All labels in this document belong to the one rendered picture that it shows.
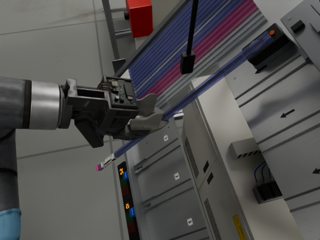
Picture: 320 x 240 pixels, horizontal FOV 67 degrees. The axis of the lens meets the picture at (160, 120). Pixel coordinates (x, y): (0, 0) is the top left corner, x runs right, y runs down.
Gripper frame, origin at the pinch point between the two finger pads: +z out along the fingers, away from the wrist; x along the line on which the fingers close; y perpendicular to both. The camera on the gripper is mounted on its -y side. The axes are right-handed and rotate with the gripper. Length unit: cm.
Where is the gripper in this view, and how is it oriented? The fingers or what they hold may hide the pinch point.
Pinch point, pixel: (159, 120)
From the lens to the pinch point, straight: 51.1
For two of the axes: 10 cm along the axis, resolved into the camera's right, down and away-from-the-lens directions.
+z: 8.6, 0.5, 5.1
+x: -2.4, -8.4, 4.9
